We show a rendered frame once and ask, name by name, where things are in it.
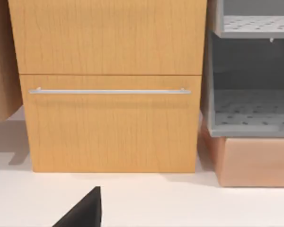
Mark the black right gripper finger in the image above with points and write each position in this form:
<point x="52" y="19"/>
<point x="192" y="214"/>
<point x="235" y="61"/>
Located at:
<point x="88" y="210"/>

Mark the pale wooden panel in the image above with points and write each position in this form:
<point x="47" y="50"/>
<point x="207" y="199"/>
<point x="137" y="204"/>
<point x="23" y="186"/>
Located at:
<point x="2" y="61"/>

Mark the pale wooden drawer front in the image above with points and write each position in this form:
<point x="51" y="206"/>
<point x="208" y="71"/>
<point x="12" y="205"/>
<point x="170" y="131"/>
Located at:
<point x="255" y="163"/>

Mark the wooden cupboard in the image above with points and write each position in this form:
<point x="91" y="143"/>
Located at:
<point x="109" y="35"/>

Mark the grey pierced drawer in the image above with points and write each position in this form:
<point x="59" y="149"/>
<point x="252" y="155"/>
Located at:
<point x="248" y="108"/>

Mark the grey pierced shelf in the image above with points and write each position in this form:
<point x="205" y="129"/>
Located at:
<point x="253" y="21"/>

